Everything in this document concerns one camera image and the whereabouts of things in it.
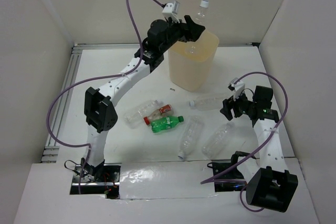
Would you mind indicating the green plastic bottle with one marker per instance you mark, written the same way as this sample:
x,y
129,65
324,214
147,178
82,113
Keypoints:
x,y
166,123

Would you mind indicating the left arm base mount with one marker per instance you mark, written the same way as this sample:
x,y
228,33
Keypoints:
x,y
106,183

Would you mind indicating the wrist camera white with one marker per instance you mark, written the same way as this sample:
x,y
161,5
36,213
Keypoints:
x,y
237,87
170,11

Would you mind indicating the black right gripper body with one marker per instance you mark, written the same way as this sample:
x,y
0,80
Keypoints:
x,y
243,106

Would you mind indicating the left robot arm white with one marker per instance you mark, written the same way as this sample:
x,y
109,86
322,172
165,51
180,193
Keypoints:
x,y
100,103

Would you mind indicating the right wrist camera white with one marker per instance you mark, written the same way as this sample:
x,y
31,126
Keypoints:
x,y
237,87

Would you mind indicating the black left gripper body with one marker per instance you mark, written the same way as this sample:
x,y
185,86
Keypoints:
x,y
175,31

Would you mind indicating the beige plastic bin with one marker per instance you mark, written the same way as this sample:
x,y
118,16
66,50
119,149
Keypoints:
x,y
190,63

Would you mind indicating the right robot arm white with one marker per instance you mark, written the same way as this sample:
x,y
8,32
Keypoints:
x,y
270,185

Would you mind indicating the clear bottle blue-white cap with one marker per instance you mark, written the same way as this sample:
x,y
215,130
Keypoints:
x,y
218,140

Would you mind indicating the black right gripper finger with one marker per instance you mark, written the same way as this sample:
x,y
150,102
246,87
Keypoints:
x,y
226,110
229,102

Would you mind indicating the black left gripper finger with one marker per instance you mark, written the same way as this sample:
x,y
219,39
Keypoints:
x,y
186,36
192,27

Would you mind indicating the red cap label bottle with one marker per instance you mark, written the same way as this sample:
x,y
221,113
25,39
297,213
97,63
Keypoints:
x,y
163,111

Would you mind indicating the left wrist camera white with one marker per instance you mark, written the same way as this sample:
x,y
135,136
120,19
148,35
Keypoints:
x,y
170,11

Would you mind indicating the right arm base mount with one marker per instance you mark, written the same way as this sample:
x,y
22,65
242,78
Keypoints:
x,y
218,167

